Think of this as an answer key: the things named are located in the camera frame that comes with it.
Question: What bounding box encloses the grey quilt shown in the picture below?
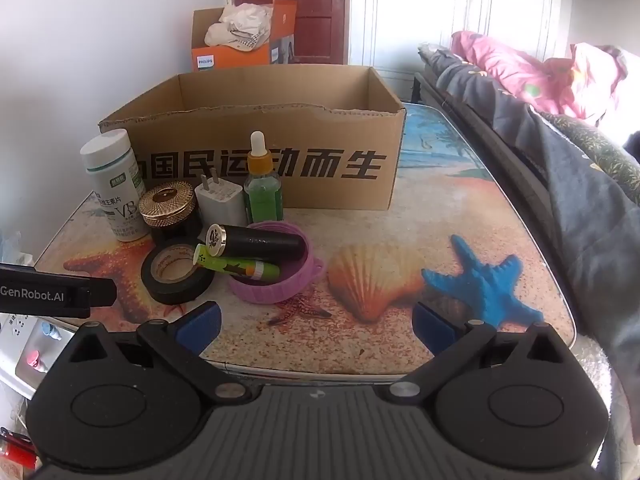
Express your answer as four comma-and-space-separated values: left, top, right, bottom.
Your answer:
420, 42, 640, 411

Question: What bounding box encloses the black cylindrical tube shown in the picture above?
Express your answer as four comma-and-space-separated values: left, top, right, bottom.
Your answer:
206, 223, 306, 263

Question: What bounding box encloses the white charger plug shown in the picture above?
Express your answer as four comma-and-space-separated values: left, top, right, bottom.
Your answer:
194, 174, 249, 233

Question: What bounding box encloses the red lighter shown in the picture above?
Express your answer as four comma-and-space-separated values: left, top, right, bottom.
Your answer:
0, 427, 38, 471

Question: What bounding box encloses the white crumpled cloth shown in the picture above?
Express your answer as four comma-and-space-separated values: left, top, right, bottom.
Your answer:
204, 2, 275, 52

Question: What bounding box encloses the white panelled door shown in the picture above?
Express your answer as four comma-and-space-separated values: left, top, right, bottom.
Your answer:
350, 0, 566, 76

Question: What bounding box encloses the white pill bottle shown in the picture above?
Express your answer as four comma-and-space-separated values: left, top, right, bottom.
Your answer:
80, 129, 148, 243

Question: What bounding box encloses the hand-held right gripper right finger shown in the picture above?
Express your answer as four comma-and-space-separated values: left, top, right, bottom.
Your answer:
390, 301, 573, 406

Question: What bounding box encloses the brown cardboard box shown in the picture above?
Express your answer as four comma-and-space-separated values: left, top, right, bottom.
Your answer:
98, 66, 407, 211

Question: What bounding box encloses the purple plastic lid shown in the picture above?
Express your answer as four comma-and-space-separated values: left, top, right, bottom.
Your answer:
227, 221, 328, 305

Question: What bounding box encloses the white power strip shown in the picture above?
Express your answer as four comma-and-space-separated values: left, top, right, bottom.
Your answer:
0, 312, 76, 401

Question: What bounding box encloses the black tape roll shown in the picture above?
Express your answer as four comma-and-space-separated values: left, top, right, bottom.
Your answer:
141, 242, 216, 306

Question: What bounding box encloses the orange appliance carton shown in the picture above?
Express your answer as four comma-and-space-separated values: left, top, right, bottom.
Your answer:
191, 0, 298, 73

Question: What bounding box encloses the green dropper bottle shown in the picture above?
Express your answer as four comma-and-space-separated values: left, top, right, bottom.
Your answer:
243, 131, 285, 226

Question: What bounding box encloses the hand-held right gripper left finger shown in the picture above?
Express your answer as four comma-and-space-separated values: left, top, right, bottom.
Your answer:
62, 301, 251, 406

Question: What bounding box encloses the black metal bed frame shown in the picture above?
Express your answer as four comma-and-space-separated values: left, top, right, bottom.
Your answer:
413, 71, 451, 111

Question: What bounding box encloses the green lip balm tube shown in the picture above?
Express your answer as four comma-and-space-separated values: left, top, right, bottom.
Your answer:
193, 243, 281, 282

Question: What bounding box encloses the red wooden door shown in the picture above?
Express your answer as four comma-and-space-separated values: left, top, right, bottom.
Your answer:
231, 0, 349, 65

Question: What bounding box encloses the black jar with gold lid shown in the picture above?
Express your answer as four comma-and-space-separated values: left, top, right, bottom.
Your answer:
138, 183, 201, 244

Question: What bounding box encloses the pink blanket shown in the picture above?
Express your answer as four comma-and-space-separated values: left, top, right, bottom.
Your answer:
450, 30, 628, 121

